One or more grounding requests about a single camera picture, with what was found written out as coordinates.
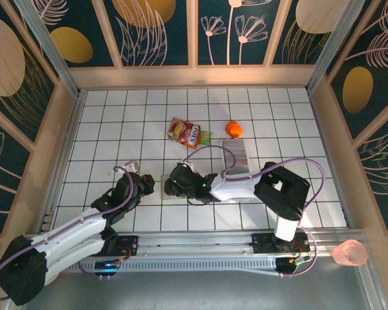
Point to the stack of plastic cards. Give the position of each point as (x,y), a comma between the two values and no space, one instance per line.
(235,155)

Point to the striped cloth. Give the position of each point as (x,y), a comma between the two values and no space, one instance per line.
(249,167)

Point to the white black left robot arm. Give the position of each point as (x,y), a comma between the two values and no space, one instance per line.
(92,226)

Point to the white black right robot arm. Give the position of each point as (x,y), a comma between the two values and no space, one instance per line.
(236,190)

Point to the small green sachet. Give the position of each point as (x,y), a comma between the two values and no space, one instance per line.
(206,137)

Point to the red yellow candy bag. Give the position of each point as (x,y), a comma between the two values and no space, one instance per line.
(184,132)

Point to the orange crumpled ball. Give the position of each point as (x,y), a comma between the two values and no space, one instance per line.
(233,128)

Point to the pink plastic cup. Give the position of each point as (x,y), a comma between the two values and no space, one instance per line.
(349,253)

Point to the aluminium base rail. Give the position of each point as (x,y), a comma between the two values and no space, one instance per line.
(194,242)

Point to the aluminium side rail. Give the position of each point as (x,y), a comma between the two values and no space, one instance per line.
(66,148)

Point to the aluminium frame post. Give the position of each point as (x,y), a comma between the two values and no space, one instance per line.
(334,48)
(49,48)

